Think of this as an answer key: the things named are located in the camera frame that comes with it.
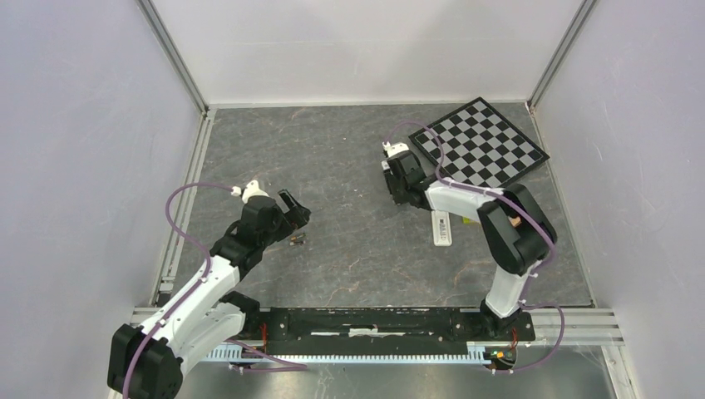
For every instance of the white slotted cable duct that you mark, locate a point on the white slotted cable duct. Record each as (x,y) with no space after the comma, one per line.
(474,355)

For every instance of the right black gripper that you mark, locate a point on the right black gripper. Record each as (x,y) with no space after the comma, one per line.
(396,196)

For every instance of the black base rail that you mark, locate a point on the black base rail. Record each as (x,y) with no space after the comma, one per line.
(379,331)

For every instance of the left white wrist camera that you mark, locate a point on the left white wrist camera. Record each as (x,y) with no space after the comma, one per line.
(248,191)

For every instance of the black white checkerboard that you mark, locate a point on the black white checkerboard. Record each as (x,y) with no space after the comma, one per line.
(479,146)

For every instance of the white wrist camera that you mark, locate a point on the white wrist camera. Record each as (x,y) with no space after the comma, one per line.
(391,150)
(248,191)

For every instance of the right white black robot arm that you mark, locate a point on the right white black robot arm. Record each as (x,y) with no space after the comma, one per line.
(518,234)

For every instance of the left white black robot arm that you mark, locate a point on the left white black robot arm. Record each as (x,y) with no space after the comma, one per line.
(152,359)

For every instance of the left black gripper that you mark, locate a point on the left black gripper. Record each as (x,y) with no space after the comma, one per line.
(293,219)

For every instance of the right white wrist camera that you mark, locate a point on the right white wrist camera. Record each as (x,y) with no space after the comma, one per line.
(391,150)

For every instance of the white remote control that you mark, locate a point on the white remote control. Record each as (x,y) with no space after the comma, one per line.
(441,228)

